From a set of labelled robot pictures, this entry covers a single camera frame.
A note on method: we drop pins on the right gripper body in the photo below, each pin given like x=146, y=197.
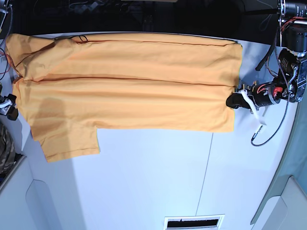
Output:
x=6, y=102

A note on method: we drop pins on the white floor vent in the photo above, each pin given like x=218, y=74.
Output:
x=211, y=222

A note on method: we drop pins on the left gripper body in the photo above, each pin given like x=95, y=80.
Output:
x=247, y=95

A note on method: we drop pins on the yellow t-shirt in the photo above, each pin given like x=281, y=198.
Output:
x=68, y=88

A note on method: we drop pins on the camouflage cloth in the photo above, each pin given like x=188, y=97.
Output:
x=7, y=150

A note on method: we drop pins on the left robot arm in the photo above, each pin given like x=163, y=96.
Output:
x=290, y=46

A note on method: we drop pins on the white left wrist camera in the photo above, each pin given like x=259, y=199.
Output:
x=261, y=124

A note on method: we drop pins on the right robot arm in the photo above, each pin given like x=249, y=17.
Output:
x=6, y=9

